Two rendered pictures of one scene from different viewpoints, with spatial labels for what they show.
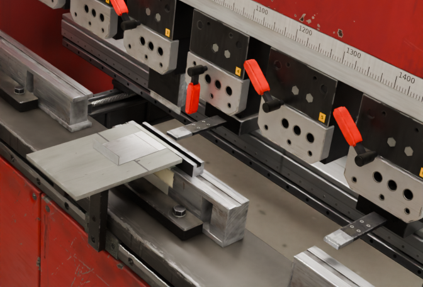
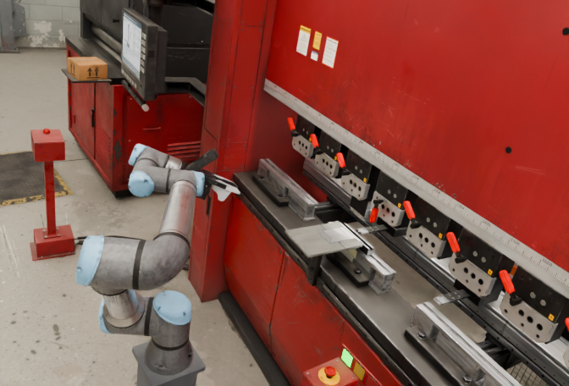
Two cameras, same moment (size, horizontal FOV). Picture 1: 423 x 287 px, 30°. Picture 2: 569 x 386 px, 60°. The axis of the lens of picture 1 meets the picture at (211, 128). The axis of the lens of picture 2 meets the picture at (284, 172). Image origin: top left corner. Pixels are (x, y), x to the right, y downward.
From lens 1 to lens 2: 38 cm
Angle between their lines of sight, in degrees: 11
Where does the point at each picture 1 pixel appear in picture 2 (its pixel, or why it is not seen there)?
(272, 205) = (404, 278)
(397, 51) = (483, 209)
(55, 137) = (295, 223)
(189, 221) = (361, 278)
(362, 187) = (457, 274)
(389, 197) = (471, 281)
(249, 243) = (392, 295)
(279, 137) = (417, 242)
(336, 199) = (443, 279)
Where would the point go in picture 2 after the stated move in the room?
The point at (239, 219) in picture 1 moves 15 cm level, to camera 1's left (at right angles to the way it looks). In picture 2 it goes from (389, 281) to (350, 270)
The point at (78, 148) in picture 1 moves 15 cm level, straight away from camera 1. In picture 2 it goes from (310, 231) to (312, 213)
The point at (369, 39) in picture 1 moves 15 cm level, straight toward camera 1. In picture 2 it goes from (469, 201) to (461, 220)
